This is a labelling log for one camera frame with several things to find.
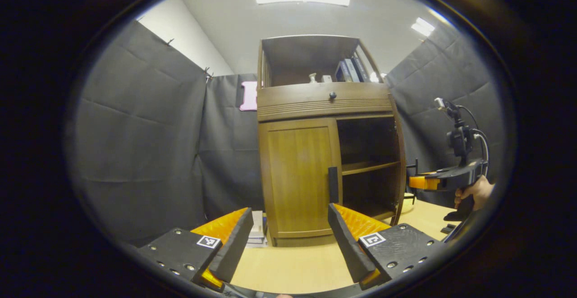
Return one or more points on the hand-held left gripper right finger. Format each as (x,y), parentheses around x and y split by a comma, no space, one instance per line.
(349,248)

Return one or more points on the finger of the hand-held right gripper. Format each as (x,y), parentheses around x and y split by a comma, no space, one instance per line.
(423,183)

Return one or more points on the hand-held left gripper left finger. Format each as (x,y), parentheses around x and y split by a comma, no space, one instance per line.
(234,248)

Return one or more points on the wooden shoe cabinet door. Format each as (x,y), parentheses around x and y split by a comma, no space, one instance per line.
(399,153)
(297,176)

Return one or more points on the wooden double-door shoe cabinet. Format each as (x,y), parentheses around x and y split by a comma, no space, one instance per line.
(324,106)

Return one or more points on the round yellow sponge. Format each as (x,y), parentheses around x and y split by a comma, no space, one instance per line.
(408,203)

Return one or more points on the stack of flat boxes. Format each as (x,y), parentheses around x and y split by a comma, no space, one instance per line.
(258,230)

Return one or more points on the small black clip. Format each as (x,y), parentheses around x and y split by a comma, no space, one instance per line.
(448,230)

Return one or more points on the wooden inner shelf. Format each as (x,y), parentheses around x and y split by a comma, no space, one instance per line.
(365,167)

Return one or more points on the small ceiling light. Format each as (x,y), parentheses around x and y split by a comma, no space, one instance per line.
(423,26)
(376,77)

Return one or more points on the dark blue book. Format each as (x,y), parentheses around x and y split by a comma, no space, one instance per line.
(341,72)
(361,69)

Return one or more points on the wooden drawer with black knob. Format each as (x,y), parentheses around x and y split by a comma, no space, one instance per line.
(311,99)

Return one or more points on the small white box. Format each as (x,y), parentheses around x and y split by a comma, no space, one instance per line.
(326,79)

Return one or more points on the black backdrop cloth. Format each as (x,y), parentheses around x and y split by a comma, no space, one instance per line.
(139,135)

